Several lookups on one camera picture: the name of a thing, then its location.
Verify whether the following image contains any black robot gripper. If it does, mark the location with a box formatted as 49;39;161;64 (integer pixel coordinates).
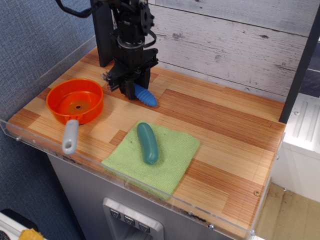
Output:
109;28;158;100

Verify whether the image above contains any blue handled metal fork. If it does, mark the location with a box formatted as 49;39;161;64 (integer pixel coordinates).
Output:
100;72;158;108

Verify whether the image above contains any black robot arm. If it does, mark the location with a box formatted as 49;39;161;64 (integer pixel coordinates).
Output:
104;0;158;100

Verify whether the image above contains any yellow object at corner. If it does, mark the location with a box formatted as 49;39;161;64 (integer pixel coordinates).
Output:
18;228;45;240

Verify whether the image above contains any green toy cucumber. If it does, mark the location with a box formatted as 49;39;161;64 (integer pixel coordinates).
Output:
136;122;159;165

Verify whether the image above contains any green cloth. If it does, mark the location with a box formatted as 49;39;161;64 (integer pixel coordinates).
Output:
101;120;200;201

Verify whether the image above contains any silver control panel with buttons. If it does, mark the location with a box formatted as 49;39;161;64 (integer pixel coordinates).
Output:
102;197;165;240

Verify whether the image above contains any orange toy pan grey handle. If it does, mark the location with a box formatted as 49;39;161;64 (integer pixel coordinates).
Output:
46;78;104;155

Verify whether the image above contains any clear acrylic guard rail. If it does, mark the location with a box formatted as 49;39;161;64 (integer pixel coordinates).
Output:
4;34;290;239

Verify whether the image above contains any black vertical post right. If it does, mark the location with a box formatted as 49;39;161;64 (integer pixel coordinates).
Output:
278;6;320;124

